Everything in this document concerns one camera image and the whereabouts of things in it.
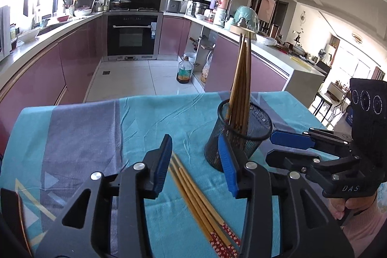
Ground black integrated stove oven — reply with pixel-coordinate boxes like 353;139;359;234
106;0;164;61

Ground white microwave oven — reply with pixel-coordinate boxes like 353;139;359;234
0;6;13;62

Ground round bamboo box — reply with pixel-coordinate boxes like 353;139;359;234
230;25;256;35

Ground teal food cover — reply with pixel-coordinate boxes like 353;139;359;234
234;6;259;33

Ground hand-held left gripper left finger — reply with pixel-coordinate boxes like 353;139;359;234
36;134;173;258

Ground clear plastic food bag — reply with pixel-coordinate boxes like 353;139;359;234
201;55;214;84

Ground black mesh pen holder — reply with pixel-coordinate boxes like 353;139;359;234
204;99;273;172

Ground person's right hand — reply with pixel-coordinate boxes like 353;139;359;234
328;198;375;221

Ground pot with glass lid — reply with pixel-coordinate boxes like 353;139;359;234
112;0;132;10

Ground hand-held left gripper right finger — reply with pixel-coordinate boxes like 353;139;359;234
218;134;354;258

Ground pink wall picture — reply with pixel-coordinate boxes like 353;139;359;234
260;0;280;21

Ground cooking oil bottle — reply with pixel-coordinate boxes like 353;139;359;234
176;56;193;84

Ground white plastic bag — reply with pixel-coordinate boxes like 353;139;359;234
255;34;279;45

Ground person's right forearm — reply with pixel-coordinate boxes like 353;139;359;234
343;194;387;251

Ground steel steamer pot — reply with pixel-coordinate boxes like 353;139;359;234
192;2;210;16

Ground bundle of wooden chopsticks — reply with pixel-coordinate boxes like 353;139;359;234
225;33;252;153

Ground pink base cabinets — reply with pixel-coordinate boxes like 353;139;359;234
159;15;294;94
0;14;108;128

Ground white canister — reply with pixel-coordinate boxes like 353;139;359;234
213;8;227;26

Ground black dining chair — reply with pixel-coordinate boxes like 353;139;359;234
314;60;331;77

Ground large white bowl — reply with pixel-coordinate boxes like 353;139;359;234
18;28;41;42

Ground teal and grey tablecloth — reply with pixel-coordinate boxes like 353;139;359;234
0;91;342;258

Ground silver rice cooker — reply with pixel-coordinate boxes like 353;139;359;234
165;0;182;13

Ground yellow flat box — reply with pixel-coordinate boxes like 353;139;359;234
290;56;316;65

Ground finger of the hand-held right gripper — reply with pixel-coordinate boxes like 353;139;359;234
265;149;353;184
270;129;354;150

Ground glass jar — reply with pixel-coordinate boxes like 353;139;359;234
9;24;18;48

